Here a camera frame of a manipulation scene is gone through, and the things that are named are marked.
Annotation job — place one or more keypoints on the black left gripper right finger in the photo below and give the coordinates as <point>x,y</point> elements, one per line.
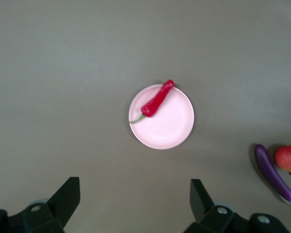
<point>201,201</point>

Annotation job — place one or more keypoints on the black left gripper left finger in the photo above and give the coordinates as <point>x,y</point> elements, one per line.
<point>60,201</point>

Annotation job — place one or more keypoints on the purple eggplant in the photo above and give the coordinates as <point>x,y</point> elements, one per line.
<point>271,172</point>

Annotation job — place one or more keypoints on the red apple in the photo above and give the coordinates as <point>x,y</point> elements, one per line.
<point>289,159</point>

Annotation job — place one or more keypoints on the red chili pepper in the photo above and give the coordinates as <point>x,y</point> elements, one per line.
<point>157,99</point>

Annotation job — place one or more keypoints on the pink round plate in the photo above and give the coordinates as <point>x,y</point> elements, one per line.
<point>169,126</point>

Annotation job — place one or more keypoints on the brown table mat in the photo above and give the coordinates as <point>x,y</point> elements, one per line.
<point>63,97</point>

